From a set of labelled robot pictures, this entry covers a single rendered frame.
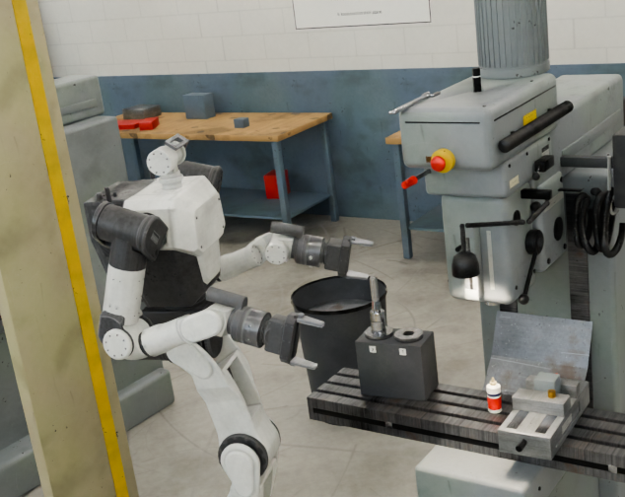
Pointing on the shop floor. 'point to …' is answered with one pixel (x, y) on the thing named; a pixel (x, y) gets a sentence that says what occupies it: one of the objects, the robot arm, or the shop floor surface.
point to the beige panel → (44, 264)
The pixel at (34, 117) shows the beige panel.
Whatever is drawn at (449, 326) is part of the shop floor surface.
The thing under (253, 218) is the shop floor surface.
